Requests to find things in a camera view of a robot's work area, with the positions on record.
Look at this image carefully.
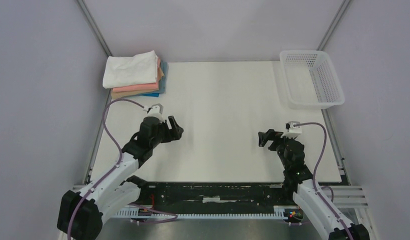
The white t shirt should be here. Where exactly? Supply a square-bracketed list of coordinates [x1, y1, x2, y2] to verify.
[102, 50, 160, 89]

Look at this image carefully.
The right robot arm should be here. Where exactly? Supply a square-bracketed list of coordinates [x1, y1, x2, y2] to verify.
[258, 129, 370, 240]

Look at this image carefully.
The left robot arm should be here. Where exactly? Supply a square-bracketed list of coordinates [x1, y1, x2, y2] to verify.
[57, 115, 184, 240]

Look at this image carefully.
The beige folded t shirt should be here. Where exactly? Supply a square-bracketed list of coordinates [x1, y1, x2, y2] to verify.
[110, 64, 165, 100]

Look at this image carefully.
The white plastic basket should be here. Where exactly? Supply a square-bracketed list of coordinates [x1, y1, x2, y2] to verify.
[279, 50, 345, 110]

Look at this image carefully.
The blue folded t shirt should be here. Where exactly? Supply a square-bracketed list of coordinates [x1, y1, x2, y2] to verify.
[140, 61, 169, 98]

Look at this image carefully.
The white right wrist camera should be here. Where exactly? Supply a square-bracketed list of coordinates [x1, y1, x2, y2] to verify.
[281, 121, 302, 139]

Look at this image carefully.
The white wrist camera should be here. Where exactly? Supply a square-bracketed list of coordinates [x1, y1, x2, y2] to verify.
[281, 121, 302, 139]
[143, 103, 165, 123]

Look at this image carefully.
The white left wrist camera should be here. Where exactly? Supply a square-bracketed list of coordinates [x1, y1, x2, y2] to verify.
[143, 103, 165, 123]

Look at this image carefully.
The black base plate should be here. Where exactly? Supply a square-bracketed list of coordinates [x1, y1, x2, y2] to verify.
[135, 181, 297, 215]

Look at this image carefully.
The white cable duct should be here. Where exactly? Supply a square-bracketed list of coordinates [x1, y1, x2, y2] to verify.
[111, 206, 288, 220]

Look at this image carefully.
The aluminium frame rail left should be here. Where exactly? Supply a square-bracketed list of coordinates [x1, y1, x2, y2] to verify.
[75, 0, 114, 57]

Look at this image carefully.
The aluminium frame rail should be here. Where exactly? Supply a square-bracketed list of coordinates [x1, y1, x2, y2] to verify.
[316, 0, 353, 51]
[75, 0, 114, 57]

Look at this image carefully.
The aluminium frame rail right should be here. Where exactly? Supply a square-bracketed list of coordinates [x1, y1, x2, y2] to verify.
[316, 0, 353, 51]

